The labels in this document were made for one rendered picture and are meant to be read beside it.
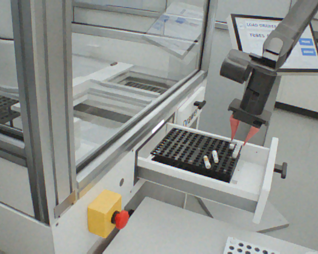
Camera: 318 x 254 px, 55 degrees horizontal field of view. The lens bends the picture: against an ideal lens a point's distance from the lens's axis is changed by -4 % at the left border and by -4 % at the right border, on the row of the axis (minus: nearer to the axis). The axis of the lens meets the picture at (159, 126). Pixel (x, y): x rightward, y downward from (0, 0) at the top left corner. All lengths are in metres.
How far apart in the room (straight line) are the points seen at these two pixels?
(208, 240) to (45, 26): 0.62
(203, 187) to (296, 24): 0.45
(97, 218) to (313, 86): 3.38
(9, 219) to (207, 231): 0.47
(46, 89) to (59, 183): 0.17
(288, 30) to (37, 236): 0.69
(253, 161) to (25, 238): 0.68
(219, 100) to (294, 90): 1.40
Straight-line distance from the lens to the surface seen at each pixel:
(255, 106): 0.77
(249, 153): 1.01
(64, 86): 0.51
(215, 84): 2.64
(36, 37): 0.44
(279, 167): 0.89
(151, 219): 0.86
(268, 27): 1.74
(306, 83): 3.83
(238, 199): 0.81
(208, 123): 2.77
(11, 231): 0.69
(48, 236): 0.61
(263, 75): 0.75
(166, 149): 0.89
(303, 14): 0.84
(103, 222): 0.67
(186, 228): 0.85
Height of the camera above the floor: 1.35
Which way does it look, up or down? 26 degrees down
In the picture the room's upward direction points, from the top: 5 degrees clockwise
